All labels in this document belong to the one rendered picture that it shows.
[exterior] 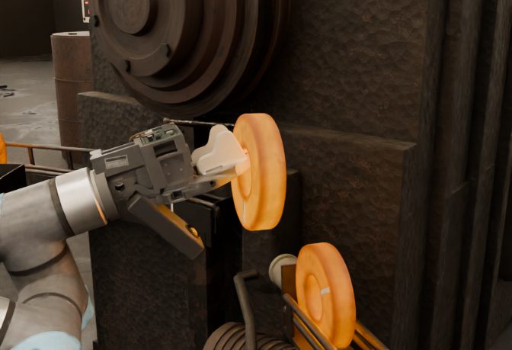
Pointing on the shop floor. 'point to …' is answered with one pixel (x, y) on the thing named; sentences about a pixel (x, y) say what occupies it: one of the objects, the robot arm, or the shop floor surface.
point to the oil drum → (71, 84)
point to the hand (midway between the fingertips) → (256, 157)
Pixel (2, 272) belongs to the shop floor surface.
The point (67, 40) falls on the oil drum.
